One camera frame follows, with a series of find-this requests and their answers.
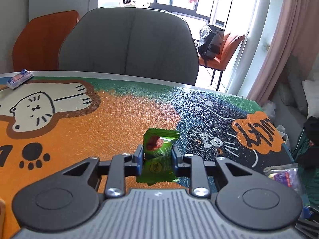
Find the grey sofa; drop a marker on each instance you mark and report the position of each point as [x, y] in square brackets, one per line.
[291, 104]

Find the colourful cartoon table mat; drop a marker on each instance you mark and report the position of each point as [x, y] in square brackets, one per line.
[58, 119]

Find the white pillow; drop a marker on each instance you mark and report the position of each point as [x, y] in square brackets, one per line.
[311, 90]

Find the dark backpack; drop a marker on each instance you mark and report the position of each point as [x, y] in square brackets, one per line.
[210, 43]

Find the white plastic bag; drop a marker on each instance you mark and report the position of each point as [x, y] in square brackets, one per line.
[282, 131]

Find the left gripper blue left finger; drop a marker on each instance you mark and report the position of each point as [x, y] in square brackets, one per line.
[122, 166]

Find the small purple tissue pack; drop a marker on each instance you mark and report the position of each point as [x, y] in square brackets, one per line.
[17, 80]

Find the far orange chair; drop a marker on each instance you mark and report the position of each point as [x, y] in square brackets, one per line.
[220, 62]

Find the green garment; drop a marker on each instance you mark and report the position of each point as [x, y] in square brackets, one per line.
[308, 174]

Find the green candy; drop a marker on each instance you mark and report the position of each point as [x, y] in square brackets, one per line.
[157, 150]

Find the grey dining chair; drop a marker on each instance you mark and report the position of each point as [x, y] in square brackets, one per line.
[131, 41]

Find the brown cardboard box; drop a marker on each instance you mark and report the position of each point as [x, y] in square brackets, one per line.
[2, 215]

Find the purple label white cake pack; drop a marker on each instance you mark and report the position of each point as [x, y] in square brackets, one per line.
[286, 175]

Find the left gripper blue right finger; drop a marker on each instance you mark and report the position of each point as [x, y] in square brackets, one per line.
[191, 166]

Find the pink curtain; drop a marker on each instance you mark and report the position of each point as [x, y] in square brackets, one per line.
[296, 34]

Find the orange dining chair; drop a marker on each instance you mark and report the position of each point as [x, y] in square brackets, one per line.
[38, 45]

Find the black clothes pile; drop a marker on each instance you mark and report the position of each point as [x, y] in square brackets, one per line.
[309, 155]

